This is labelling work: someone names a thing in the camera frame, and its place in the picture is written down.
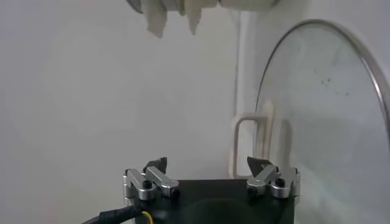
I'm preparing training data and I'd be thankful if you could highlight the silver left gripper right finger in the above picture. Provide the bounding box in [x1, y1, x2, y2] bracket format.
[246, 156, 301, 199]

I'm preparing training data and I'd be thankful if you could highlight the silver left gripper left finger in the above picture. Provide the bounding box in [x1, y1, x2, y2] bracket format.
[122, 156, 180, 206]

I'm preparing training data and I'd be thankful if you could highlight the glass lid with cream handle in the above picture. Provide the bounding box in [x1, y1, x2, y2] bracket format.
[233, 18, 390, 224]

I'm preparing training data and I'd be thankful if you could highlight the yellow wire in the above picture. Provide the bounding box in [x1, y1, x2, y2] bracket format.
[140, 211, 154, 224]

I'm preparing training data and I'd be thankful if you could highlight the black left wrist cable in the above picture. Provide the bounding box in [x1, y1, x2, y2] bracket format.
[80, 205, 144, 224]

